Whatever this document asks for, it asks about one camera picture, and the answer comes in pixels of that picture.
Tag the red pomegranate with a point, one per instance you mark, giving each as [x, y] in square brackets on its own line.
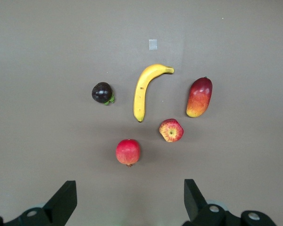
[127, 151]

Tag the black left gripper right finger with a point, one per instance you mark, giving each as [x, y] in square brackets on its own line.
[195, 204]

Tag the red orange mango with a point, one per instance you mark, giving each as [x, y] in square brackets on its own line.
[199, 99]

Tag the red yellow apple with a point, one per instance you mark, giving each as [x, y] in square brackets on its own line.
[171, 130]

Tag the dark purple eggplant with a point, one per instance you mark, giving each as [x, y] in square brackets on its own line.
[101, 91]

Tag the yellow banana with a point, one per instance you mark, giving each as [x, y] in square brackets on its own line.
[141, 94]

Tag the small grey tape patch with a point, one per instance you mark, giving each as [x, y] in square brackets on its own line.
[153, 44]

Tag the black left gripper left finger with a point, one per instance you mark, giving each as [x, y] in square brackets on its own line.
[61, 207]

